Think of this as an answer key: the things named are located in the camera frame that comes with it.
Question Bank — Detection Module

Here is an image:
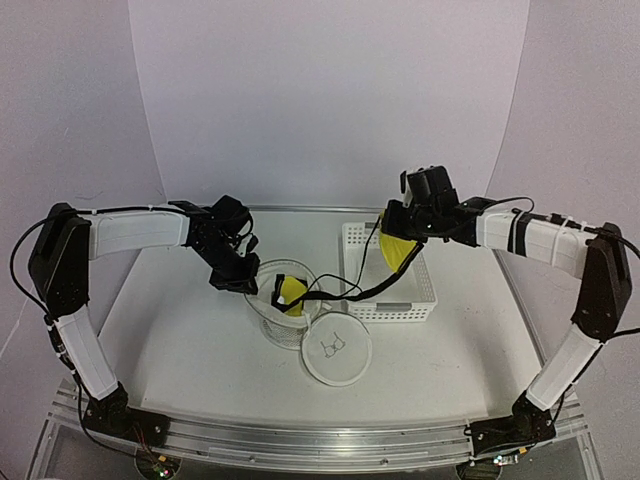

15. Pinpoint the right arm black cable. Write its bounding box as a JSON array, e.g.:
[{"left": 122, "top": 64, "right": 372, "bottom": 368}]
[{"left": 479, "top": 195, "right": 640, "bottom": 336}]

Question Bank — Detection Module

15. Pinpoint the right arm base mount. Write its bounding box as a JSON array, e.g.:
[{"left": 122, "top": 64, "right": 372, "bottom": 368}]
[{"left": 464, "top": 392, "right": 556, "bottom": 458}]

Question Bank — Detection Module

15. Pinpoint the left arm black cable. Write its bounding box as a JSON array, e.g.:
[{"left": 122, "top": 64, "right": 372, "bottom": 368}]
[{"left": 7, "top": 204, "right": 101, "bottom": 401}]

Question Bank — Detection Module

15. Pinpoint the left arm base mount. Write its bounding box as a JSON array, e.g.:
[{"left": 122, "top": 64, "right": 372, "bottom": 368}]
[{"left": 81, "top": 382, "right": 170, "bottom": 447}]

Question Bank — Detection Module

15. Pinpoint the aluminium table rail frame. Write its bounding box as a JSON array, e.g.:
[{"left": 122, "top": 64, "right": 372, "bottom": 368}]
[{"left": 29, "top": 201, "right": 606, "bottom": 480}]

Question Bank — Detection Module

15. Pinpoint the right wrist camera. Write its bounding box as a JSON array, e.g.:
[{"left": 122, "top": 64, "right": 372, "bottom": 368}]
[{"left": 400, "top": 169, "right": 414, "bottom": 208}]

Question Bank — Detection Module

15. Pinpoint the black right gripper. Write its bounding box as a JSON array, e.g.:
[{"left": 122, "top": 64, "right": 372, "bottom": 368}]
[{"left": 382, "top": 200, "right": 438, "bottom": 243}]

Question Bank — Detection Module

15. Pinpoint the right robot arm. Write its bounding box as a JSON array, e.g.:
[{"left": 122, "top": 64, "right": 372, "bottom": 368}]
[{"left": 381, "top": 166, "right": 638, "bottom": 443}]

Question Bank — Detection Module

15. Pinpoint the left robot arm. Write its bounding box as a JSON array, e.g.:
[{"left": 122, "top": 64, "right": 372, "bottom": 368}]
[{"left": 28, "top": 195, "right": 260, "bottom": 437}]

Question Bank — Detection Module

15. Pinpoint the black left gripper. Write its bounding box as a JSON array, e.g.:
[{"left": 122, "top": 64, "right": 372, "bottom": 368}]
[{"left": 194, "top": 237, "right": 261, "bottom": 295}]

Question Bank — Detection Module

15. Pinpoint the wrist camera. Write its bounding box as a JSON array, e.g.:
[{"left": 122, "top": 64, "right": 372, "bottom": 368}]
[
  {"left": 232, "top": 232, "right": 259, "bottom": 256},
  {"left": 400, "top": 169, "right": 414, "bottom": 208}
]

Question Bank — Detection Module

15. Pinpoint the white perforated plastic basket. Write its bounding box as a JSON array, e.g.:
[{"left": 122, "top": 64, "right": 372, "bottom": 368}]
[{"left": 340, "top": 221, "right": 439, "bottom": 325}]

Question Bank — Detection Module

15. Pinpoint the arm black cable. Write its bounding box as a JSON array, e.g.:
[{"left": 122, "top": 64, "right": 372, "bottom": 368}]
[
  {"left": 7, "top": 204, "right": 101, "bottom": 401},
  {"left": 479, "top": 195, "right": 640, "bottom": 336}
]

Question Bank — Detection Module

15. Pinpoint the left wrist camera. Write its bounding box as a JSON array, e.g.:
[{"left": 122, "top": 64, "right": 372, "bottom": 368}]
[{"left": 232, "top": 232, "right": 259, "bottom": 256}]

